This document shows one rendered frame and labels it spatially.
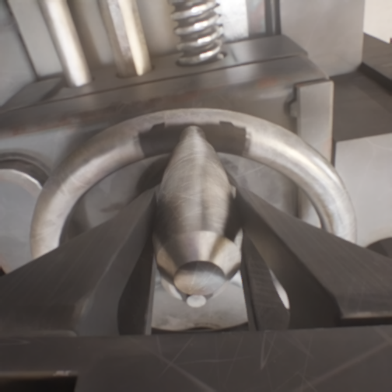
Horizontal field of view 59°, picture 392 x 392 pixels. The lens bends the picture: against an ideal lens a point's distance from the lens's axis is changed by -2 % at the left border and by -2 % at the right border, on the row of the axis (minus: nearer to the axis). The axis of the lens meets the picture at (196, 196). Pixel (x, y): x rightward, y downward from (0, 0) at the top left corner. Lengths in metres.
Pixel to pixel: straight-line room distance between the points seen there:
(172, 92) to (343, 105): 0.15
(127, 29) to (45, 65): 0.14
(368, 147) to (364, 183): 0.03
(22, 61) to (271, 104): 0.29
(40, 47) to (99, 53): 0.06
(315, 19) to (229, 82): 0.15
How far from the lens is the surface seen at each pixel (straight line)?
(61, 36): 0.34
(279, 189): 0.29
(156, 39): 0.40
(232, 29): 0.39
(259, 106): 0.25
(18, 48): 0.45
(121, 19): 0.32
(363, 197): 0.31
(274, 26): 0.39
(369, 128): 0.29
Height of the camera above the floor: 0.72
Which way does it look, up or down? 4 degrees down
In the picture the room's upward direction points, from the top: 81 degrees clockwise
